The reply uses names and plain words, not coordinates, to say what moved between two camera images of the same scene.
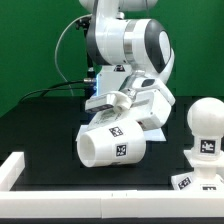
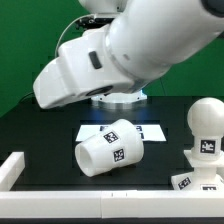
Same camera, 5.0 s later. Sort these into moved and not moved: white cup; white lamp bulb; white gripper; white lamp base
Moved: white gripper; white cup
Not moved: white lamp bulb; white lamp base
